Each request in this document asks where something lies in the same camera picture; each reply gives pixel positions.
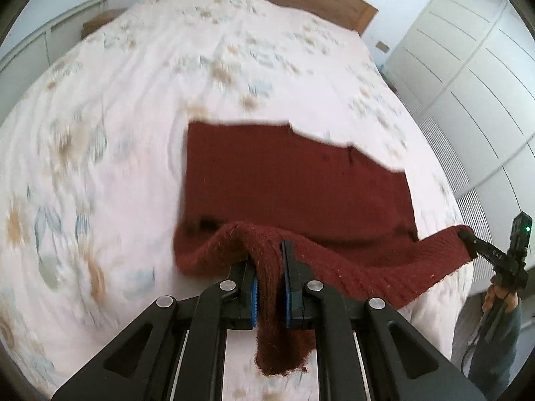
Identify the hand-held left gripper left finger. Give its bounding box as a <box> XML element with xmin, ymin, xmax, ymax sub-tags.
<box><xmin>50</xmin><ymin>259</ymin><xmax>257</xmax><ymax>401</ymax></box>

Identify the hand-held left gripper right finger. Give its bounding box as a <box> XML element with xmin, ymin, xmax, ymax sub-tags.
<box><xmin>279</xmin><ymin>240</ymin><xmax>488</xmax><ymax>401</ymax></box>

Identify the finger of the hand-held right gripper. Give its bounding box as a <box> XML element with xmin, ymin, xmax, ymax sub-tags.
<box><xmin>457</xmin><ymin>226</ymin><xmax>509</xmax><ymax>271</ymax></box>

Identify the dark red knit sweater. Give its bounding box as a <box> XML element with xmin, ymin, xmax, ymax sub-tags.
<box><xmin>173</xmin><ymin>120</ymin><xmax>479</xmax><ymax>377</ymax></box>

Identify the person's right forearm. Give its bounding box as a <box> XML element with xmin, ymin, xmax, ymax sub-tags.
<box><xmin>467</xmin><ymin>296</ymin><xmax>523</xmax><ymax>390</ymax></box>

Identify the person's right hand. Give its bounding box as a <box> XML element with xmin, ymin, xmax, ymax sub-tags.
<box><xmin>483</xmin><ymin>285</ymin><xmax>520</xmax><ymax>315</ymax></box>

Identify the white panelled wardrobe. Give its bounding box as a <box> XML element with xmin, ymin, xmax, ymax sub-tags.
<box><xmin>382</xmin><ymin>0</ymin><xmax>535</xmax><ymax>270</ymax></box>

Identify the wooden nightstand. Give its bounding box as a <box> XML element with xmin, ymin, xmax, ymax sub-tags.
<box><xmin>378</xmin><ymin>64</ymin><xmax>396</xmax><ymax>92</ymax></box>
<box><xmin>81</xmin><ymin>9</ymin><xmax>126</xmax><ymax>39</ymax></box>

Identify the floral white bedspread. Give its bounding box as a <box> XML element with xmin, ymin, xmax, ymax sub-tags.
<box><xmin>0</xmin><ymin>0</ymin><xmax>476</xmax><ymax>401</ymax></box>

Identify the black cable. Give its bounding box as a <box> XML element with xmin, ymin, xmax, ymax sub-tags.
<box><xmin>461</xmin><ymin>312</ymin><xmax>488</xmax><ymax>374</ymax></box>

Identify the white louvred wall cabinet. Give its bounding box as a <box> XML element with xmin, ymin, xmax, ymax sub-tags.
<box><xmin>0</xmin><ymin>0</ymin><xmax>111</xmax><ymax>77</ymax></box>

